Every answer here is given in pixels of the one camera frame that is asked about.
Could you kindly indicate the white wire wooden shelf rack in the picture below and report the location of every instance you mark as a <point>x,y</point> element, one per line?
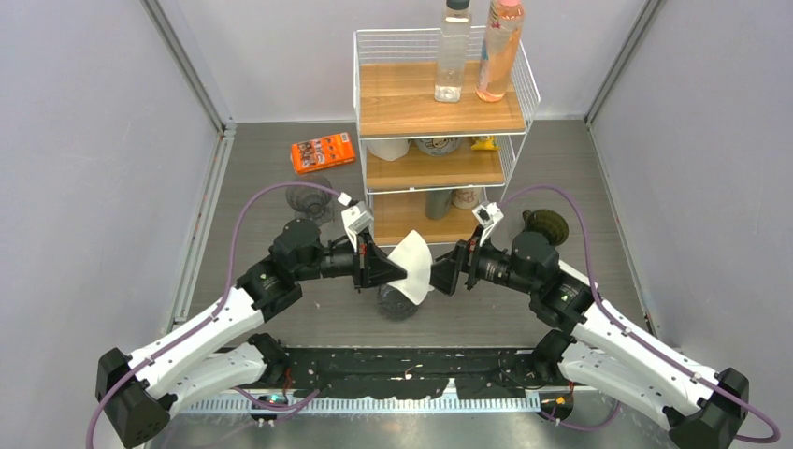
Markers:
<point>393,97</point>

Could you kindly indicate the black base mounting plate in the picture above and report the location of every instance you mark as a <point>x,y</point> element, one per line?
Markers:
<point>409,373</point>

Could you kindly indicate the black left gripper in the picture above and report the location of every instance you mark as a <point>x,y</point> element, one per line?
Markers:
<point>370,266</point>

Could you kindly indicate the white cup on shelf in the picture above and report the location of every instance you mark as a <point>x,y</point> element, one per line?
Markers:
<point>388,149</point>

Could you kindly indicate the yellow snack packet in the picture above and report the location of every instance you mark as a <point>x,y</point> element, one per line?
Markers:
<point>485,143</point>

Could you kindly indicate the grey metal can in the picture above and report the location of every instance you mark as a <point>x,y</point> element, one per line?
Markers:
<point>438,203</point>

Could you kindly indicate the clear water bottle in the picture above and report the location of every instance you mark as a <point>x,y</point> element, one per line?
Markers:
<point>452,51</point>

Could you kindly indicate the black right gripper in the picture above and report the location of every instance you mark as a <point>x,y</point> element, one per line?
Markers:
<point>444,275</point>

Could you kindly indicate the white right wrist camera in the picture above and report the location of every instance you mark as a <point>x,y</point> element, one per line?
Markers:
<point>488,215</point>

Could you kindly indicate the pink drink bottle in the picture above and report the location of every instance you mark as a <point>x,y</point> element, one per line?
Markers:
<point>501,41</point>

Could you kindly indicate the dark green dripper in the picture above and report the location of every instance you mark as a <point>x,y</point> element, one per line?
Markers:
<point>548,223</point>

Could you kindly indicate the printed ceramic bowl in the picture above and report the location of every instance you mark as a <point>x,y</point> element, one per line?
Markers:
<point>438,146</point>

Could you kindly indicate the orange snack box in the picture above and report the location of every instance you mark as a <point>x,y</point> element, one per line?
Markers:
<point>321,153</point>

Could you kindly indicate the smoky glass mug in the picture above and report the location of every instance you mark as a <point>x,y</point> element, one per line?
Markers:
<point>393,305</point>

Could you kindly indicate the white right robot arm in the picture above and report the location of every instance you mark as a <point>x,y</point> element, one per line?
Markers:
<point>592,343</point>

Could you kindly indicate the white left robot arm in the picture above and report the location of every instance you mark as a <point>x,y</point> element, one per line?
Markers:
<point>132,390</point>

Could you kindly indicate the white printed cup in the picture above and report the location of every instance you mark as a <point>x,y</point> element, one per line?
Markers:
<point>467,198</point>

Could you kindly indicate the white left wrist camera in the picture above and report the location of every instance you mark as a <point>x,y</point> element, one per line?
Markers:
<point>356,217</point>

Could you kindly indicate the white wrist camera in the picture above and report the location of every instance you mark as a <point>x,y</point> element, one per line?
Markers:
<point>356,217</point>
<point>488,215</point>

